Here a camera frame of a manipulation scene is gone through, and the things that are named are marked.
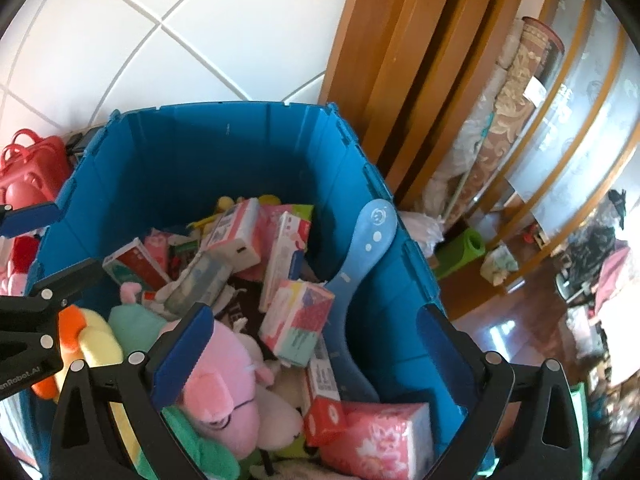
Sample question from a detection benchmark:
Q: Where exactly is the orange yellow duck plush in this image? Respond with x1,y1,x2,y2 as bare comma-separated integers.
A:
31,303,141,466

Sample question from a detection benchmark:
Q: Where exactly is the red green toothpaste box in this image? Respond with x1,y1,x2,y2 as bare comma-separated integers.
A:
102,237,170,292

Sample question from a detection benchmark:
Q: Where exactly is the pink pig plush toy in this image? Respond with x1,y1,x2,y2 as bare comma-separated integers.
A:
177,321,303,460

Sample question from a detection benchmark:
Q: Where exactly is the colourful small tissue pack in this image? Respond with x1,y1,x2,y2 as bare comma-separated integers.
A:
258,280,335,367

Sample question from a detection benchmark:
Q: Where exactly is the red white medicine box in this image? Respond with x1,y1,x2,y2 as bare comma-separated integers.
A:
201,198,262,273

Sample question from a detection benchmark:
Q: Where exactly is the red white ointment box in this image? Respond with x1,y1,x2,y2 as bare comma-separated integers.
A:
258,212,310,313

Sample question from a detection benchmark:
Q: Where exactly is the red plastic handbag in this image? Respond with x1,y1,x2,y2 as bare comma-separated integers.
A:
0,128,72,209

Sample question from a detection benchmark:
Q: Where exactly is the dark green gift bag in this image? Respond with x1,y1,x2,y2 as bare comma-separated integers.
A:
65,127,100,164

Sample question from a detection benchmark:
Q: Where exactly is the blue plastic storage crate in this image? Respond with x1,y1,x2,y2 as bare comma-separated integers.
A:
28,102,476,453

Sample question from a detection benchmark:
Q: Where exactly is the pink floral tissue pack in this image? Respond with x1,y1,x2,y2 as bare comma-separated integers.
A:
320,402,435,479

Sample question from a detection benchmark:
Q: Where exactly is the green rolled yoga mat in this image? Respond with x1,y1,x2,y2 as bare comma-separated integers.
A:
434,229,486,280

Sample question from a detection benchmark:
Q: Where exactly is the rolled patterned carpet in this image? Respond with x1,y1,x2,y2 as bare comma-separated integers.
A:
438,16,565,229

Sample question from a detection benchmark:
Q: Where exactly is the wooden door frame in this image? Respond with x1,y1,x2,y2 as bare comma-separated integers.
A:
320,0,522,209

